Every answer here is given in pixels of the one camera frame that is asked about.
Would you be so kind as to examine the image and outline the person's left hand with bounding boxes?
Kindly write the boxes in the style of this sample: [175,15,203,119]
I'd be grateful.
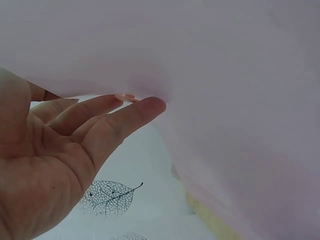
[0,66,167,240]

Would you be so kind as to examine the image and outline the pink sheet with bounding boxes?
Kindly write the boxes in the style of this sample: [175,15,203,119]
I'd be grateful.
[0,0,320,240]

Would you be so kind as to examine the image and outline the pale yellow sheet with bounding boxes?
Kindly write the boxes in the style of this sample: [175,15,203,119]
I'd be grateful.
[171,162,242,240]

